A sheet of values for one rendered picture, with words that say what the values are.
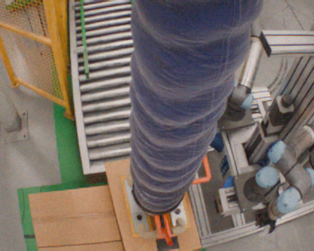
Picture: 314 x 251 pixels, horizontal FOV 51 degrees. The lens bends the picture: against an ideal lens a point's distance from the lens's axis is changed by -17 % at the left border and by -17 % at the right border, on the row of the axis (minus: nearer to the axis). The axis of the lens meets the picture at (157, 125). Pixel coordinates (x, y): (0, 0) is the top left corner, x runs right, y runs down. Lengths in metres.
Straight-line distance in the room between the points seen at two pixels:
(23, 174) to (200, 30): 2.76
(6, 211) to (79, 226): 0.96
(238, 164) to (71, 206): 1.09
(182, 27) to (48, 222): 2.04
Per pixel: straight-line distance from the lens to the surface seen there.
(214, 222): 2.81
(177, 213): 1.86
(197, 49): 0.62
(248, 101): 1.68
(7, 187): 3.22
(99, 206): 2.44
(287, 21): 4.49
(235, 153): 2.19
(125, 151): 2.55
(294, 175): 1.22
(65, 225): 2.44
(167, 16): 0.57
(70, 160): 3.15
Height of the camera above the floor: 2.90
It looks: 63 degrees down
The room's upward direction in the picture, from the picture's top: 8 degrees clockwise
